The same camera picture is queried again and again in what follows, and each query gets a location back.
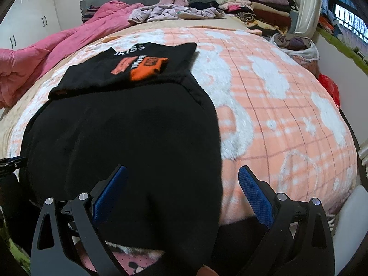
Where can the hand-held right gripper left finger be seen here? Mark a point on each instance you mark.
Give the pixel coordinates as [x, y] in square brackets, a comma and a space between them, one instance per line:
[110, 191]

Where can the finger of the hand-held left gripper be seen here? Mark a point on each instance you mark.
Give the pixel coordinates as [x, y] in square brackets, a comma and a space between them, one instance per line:
[11, 164]

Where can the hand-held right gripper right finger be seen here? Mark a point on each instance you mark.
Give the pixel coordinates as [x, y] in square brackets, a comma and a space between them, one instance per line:
[256, 195]

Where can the black sweater with orange cuffs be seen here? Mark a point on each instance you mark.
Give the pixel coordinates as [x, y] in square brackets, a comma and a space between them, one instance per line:
[129, 138]

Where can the stack of folded clothes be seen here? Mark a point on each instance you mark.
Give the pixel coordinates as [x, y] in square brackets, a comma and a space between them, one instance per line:
[270, 14]

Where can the pink cartoon mouse pants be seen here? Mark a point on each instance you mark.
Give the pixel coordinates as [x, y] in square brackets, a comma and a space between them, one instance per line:
[129, 266]

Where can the green patterned cloth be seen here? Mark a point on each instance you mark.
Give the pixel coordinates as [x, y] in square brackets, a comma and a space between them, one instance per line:
[17, 253]

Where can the peach and white plush blanket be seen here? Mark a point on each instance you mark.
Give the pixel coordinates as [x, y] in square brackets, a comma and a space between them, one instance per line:
[273, 106]

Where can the white radiator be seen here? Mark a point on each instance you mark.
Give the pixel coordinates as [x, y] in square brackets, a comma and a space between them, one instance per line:
[363, 156]

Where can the pink quilt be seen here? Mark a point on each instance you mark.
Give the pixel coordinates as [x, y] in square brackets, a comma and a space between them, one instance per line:
[57, 46]

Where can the red plastic bag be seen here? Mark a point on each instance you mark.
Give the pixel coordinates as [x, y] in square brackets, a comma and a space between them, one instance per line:
[329, 87]

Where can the white plastic bag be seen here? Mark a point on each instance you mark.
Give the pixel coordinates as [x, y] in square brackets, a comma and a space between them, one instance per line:
[304, 53]

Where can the white wardrobe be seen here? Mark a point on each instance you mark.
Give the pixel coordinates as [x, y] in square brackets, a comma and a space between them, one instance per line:
[28, 11]

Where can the dark striped cloth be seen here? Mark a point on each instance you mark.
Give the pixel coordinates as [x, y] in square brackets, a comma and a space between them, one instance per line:
[90, 13]

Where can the green ledge cover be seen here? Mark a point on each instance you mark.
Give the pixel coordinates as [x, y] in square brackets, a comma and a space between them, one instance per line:
[342, 46]

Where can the lilac striped garment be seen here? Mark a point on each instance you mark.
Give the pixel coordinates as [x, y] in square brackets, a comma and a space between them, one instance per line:
[166, 13]

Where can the white curtain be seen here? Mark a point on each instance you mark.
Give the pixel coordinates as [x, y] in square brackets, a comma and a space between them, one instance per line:
[307, 8]

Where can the dark navy garment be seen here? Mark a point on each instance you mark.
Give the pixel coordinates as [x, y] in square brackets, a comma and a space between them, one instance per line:
[204, 5]

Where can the mauve fuzzy garment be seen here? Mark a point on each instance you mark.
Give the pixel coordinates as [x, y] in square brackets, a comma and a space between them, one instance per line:
[176, 0]

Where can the barred window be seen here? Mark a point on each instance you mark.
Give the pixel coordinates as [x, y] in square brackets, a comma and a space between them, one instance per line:
[353, 11]

